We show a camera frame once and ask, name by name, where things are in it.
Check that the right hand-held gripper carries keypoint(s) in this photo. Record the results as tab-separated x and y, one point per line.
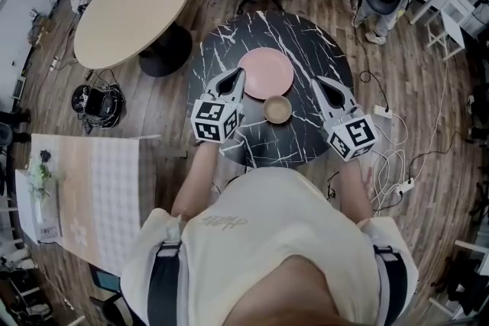
353	137

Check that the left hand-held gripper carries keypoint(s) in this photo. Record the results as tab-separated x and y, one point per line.
214	122

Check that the person's left forearm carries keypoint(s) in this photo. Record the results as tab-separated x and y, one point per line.
195	179

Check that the person's right forearm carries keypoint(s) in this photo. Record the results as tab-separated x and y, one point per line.
353	194

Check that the pink plate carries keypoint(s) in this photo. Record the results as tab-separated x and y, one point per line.
267	72

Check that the white power strip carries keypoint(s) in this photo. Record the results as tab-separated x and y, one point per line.
405	187
55	63
382	111

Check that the black marble round table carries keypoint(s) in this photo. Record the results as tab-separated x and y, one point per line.
290	141

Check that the beige round table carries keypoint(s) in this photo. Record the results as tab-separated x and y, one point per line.
130	19

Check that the black equipment bag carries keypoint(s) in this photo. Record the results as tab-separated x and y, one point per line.
97	105

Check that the person's white shirt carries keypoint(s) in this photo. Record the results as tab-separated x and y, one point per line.
267	225

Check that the white chair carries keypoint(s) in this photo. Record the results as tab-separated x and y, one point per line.
452	23

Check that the table with patterned cloth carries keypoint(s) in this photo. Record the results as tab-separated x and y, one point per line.
103	198

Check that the brown box with sticks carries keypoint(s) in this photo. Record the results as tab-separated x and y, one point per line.
42	28

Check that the white flowers with green leaves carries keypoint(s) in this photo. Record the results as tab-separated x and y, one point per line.
42	172

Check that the white side table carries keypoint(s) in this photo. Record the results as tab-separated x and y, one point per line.
26	210

